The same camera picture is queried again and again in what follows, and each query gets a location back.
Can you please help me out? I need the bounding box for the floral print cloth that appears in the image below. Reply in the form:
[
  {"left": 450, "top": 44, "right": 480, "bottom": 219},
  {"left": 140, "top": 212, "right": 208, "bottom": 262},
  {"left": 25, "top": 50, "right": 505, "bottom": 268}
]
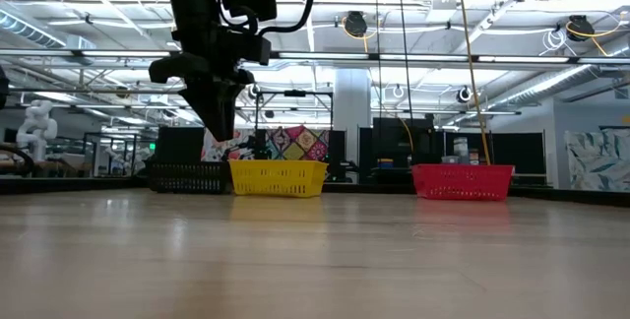
[{"left": 200, "top": 126, "right": 257, "bottom": 163}]

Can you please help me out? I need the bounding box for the black slotted plastic basket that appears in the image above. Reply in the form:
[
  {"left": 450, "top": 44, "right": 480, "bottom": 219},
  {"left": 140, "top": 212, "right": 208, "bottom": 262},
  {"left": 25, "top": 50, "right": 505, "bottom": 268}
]
[{"left": 146, "top": 159, "right": 231, "bottom": 195}]

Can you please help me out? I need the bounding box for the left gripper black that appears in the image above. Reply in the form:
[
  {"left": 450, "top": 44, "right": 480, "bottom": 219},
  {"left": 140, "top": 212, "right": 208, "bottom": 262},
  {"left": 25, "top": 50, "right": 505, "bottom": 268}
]
[{"left": 148, "top": 23, "right": 273, "bottom": 143}]

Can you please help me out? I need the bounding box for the red slotted plastic basket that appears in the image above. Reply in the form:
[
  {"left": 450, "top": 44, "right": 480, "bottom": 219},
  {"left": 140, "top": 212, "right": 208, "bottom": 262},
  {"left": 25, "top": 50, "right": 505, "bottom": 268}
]
[{"left": 410, "top": 162, "right": 516, "bottom": 202}]

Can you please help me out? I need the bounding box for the white square column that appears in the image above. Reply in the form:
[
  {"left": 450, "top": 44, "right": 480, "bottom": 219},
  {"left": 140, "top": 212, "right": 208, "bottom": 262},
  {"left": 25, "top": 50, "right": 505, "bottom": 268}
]
[{"left": 334, "top": 67, "right": 371, "bottom": 162}]

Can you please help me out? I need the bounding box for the yellow slotted plastic basket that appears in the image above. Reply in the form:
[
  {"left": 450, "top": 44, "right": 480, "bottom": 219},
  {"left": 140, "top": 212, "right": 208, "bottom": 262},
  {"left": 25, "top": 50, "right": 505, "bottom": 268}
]
[{"left": 228, "top": 159, "right": 330, "bottom": 198}]

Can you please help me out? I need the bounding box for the leaf print cloth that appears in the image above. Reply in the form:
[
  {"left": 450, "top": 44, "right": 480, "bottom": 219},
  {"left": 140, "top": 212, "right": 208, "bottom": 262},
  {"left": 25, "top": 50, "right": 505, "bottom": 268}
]
[{"left": 564, "top": 129, "right": 630, "bottom": 192}]

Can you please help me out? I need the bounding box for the black gantry frame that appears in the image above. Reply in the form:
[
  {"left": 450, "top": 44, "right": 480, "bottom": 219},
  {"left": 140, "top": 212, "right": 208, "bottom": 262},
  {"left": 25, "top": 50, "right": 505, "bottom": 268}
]
[{"left": 245, "top": 89, "right": 335, "bottom": 162}]

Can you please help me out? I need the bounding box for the black partition panel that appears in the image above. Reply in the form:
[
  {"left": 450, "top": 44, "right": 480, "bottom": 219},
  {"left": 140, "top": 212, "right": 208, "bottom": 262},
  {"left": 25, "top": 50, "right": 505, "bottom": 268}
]
[
  {"left": 491, "top": 130, "right": 546, "bottom": 176},
  {"left": 156, "top": 125, "right": 206, "bottom": 163}
]

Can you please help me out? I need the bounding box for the yellow pole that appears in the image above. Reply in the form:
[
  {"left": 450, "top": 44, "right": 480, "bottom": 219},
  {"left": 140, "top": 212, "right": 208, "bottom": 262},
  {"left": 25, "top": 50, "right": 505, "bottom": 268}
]
[{"left": 456, "top": 0, "right": 492, "bottom": 165}]

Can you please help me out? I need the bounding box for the colourful patchwork quilt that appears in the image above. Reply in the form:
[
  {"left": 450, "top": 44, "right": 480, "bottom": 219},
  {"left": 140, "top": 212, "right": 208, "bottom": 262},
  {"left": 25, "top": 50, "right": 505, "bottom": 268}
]
[{"left": 265, "top": 125, "right": 331, "bottom": 162}]

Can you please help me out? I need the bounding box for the black ceiling cable reel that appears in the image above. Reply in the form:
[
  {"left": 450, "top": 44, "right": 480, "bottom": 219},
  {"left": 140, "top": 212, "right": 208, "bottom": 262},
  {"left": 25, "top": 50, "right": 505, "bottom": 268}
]
[
  {"left": 565, "top": 13, "right": 597, "bottom": 43},
  {"left": 342, "top": 10, "right": 370, "bottom": 39}
]

